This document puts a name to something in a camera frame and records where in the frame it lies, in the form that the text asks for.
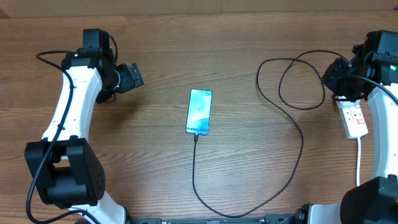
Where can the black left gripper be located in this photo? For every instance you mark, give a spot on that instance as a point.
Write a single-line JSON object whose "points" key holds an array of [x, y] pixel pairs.
{"points": [[127, 81]]}

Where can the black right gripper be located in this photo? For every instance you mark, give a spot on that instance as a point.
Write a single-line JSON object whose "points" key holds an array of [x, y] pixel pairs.
{"points": [[335, 68]]}

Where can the Samsung Galaxy smartphone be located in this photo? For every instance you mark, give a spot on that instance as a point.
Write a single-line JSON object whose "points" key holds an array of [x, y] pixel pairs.
{"points": [[199, 109]]}

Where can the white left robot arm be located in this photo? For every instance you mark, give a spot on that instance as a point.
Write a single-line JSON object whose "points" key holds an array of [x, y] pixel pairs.
{"points": [[65, 170]]}

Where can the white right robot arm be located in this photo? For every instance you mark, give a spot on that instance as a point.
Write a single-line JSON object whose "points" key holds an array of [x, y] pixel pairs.
{"points": [[374, 201]]}

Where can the white power strip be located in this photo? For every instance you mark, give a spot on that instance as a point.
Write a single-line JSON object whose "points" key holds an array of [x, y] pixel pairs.
{"points": [[352, 118]]}

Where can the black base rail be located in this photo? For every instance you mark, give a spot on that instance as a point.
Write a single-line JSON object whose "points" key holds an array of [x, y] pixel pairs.
{"points": [[300, 216]]}

